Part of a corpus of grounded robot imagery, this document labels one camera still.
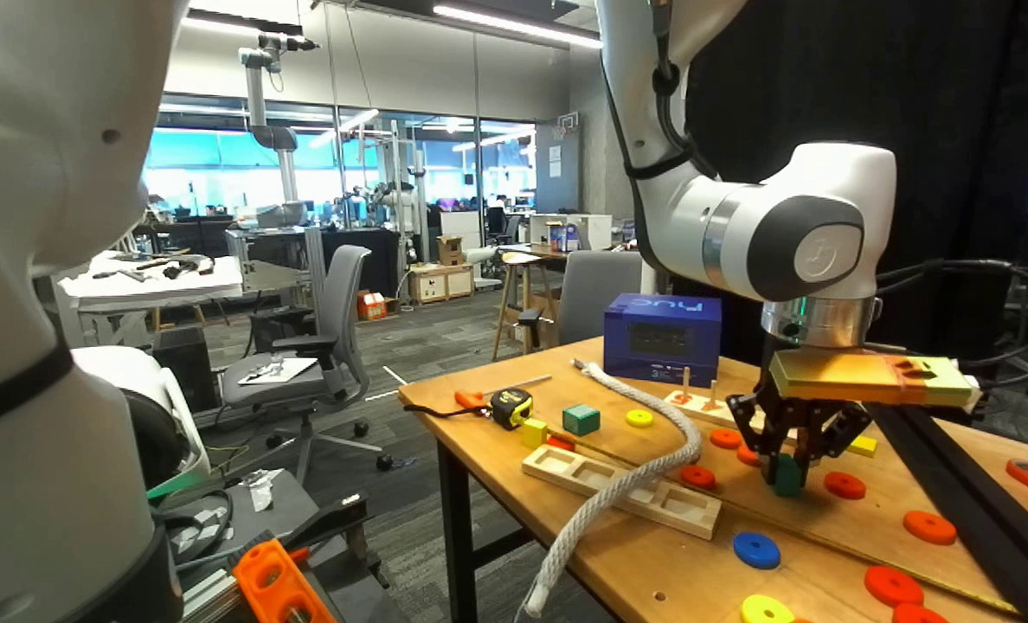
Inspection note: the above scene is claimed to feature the wooden stool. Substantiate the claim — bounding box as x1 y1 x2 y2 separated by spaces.
489 246 570 363

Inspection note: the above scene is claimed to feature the orange handled tool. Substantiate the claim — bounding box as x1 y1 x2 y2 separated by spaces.
449 375 559 415

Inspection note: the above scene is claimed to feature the grey office chair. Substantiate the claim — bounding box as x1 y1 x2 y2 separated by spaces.
213 243 401 477
553 250 649 348

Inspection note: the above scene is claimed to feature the white work table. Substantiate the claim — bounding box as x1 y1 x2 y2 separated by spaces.
54 250 248 317

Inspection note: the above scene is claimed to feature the blue cardboard box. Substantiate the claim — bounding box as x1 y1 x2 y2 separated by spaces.
598 289 728 387

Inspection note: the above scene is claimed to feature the black curtain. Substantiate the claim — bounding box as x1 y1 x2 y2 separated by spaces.
681 0 1028 361

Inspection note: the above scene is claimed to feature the wooden pallet with slots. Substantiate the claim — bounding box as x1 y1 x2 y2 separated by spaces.
518 441 728 544

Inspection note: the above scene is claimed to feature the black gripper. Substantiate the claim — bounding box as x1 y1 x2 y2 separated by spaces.
728 394 875 493

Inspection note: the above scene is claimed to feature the white braided rope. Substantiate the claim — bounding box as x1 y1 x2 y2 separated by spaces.
517 355 705 623

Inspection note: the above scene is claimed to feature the blue disc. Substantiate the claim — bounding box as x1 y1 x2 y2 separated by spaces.
732 528 787 574

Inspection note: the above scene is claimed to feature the orange plastic part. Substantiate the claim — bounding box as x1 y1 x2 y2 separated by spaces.
231 536 341 623

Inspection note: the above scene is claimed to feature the small green cube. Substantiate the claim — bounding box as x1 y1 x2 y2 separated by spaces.
767 450 810 503

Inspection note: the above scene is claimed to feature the large green cube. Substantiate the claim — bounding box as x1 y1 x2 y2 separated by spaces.
560 402 604 439

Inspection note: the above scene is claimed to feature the white number puzzle board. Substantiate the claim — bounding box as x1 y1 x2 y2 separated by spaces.
662 385 737 424

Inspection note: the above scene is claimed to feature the long black rail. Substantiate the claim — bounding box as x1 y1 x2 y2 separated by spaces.
871 402 1028 623

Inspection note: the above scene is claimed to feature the black yellow tape measure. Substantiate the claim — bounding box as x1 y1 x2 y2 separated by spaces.
489 387 536 430

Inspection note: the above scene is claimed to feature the ceiling light strip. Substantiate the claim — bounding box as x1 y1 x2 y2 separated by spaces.
431 0 605 51

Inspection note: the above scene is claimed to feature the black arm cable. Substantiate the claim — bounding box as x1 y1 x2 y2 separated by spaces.
621 0 714 183

